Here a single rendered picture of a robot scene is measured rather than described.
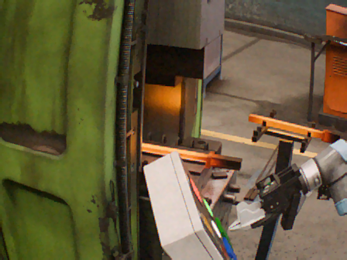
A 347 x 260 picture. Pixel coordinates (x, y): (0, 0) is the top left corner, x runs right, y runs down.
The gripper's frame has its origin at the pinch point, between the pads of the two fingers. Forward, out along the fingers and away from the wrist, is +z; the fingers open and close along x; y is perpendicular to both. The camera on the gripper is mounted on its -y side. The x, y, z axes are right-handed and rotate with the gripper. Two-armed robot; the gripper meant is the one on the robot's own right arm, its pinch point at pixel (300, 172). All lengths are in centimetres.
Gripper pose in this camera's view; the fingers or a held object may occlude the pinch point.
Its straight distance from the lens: 166.3
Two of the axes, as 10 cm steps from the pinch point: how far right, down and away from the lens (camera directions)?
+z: -9.5, -1.6, 2.6
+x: 3.0, -3.3, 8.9
